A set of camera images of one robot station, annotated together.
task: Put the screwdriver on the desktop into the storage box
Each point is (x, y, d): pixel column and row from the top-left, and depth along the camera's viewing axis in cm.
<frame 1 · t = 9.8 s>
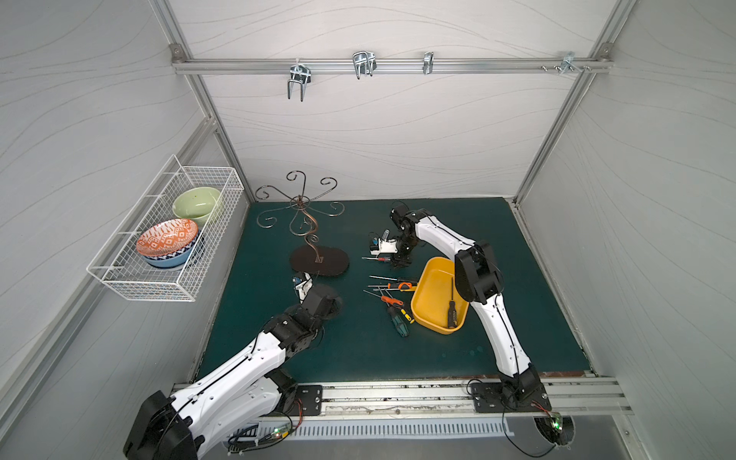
left hand: (330, 299, 82), fingers open
right hand: (395, 256, 103), fingers open
yellow plastic storage tray: (435, 287, 95), point 2 cm above the table
black yellow-capped screwdriver: (452, 308, 91), point 2 cm above the table
red blue small screwdriver: (380, 259, 103), on the table
green black screwdriver: (400, 323, 87), point 2 cm above the table
orange black screwdriver: (396, 286, 94), point 3 cm above the table
black yellow striped screwdriver: (407, 316, 88), point 3 cm above the table

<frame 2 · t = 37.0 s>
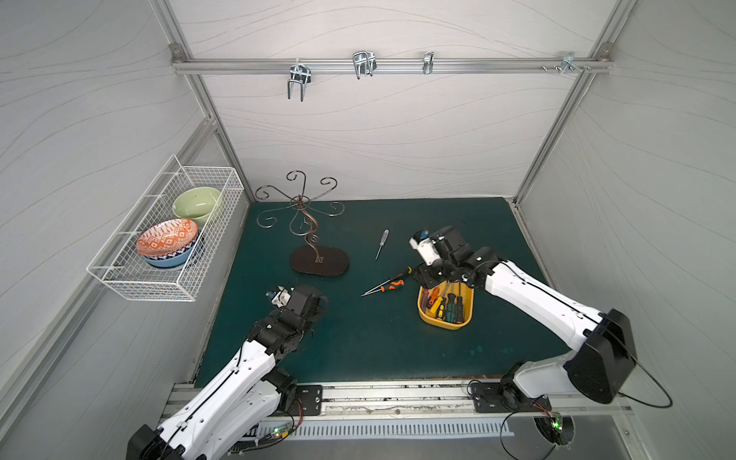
left hand: (316, 305, 81), fingers open
right hand: (417, 270, 81), fingers open
green black screwdriver: (451, 309, 89), point 3 cm above the table
black yellow striped screwdriver: (440, 314, 88), point 3 cm above the table
small grey clear screwdriver: (381, 242, 109), on the table
yellow handled screwdriver: (436, 305, 90), point 3 cm above the table
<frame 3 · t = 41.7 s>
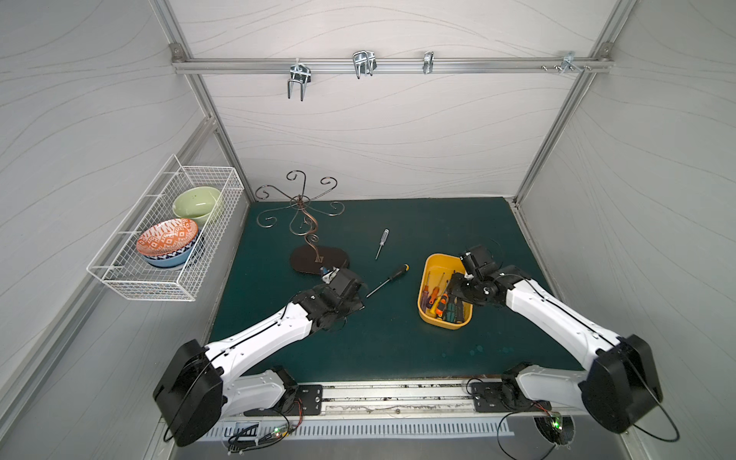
left hand: (359, 300, 82), fingers open
right hand: (454, 287, 85), fingers open
orange black screwdriver: (443, 302, 90), point 4 cm above the table
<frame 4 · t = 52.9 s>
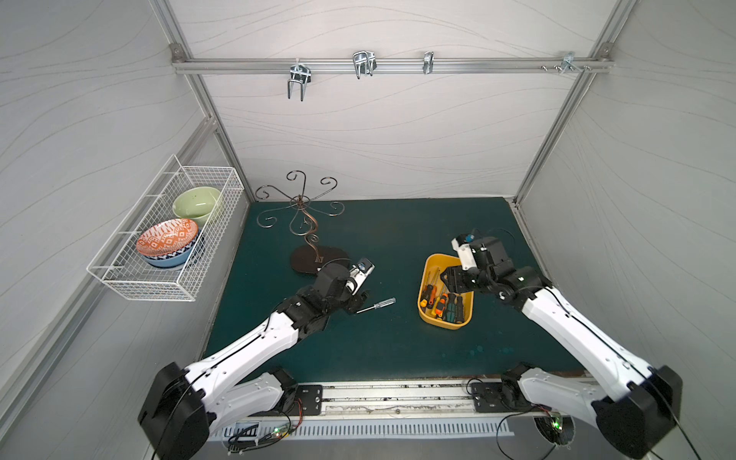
left hand: (360, 283, 79), fingers open
right hand: (449, 272, 79), fingers open
small grey clear screwdriver: (379, 305, 92), on the table
